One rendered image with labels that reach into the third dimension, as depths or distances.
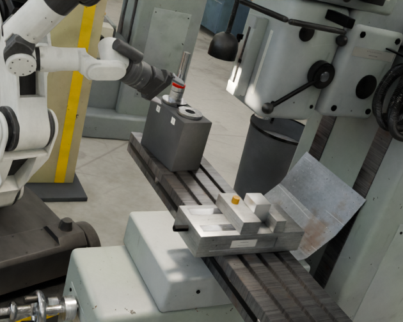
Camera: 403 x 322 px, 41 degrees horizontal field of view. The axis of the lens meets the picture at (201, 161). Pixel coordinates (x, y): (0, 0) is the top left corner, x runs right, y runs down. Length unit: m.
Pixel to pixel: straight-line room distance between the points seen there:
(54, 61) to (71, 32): 1.53
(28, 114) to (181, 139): 0.49
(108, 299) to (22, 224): 0.64
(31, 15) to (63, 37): 1.64
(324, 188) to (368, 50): 0.53
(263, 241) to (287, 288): 0.16
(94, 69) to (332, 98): 0.66
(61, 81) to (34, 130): 1.44
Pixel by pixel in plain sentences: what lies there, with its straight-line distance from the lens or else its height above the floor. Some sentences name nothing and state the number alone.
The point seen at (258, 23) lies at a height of 1.53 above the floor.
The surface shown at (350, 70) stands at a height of 1.48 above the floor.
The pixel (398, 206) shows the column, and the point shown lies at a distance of 1.73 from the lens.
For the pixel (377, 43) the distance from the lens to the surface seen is 1.52.
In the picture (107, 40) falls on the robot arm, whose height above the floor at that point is 1.34.
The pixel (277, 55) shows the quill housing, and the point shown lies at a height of 1.48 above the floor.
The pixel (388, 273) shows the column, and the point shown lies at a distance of 1.92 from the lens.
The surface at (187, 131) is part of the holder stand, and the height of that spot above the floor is 1.09.
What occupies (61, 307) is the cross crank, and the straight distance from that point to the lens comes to 1.64.
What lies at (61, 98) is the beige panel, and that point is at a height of 0.59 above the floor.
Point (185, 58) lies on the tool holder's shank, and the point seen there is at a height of 1.29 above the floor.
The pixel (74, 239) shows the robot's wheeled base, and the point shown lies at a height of 0.60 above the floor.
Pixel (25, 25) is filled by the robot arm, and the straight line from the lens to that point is 1.46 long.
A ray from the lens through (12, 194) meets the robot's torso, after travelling 2.00.
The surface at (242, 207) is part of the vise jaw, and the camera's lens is 1.52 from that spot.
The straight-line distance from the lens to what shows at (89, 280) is 1.61.
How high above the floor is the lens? 1.74
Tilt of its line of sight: 24 degrees down
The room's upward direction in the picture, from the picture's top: 17 degrees clockwise
